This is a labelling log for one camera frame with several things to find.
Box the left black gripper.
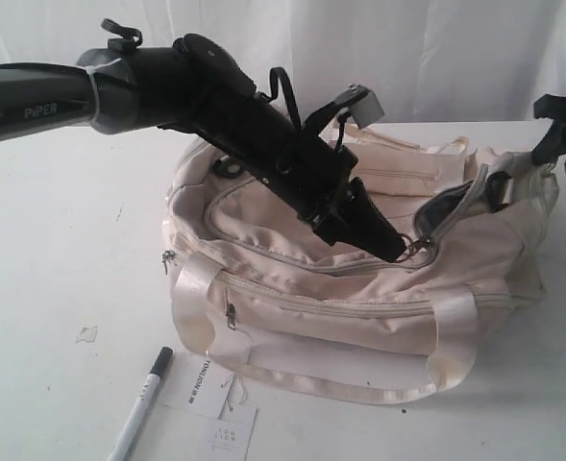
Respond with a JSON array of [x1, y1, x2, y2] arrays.
[[195, 90, 406, 262]]

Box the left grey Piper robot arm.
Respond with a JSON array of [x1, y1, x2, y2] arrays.
[[0, 19, 406, 262]]

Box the clear tape scrap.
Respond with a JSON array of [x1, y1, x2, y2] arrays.
[[75, 326, 98, 344]]

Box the white tag TONLION text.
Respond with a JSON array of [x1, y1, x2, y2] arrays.
[[158, 353, 234, 419]]

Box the white backdrop curtain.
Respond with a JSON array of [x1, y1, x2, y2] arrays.
[[0, 1, 566, 123]]

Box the cream fabric duffel bag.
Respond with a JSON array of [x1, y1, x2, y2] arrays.
[[162, 126, 559, 405]]

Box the white marker black cap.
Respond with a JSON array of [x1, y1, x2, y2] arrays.
[[107, 347, 174, 461]]

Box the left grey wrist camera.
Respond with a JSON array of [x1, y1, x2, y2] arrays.
[[348, 85, 384, 130]]

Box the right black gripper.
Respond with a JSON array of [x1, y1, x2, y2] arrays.
[[531, 94, 566, 174]]

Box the white square hang tag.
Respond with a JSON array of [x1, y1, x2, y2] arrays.
[[195, 405, 258, 461]]

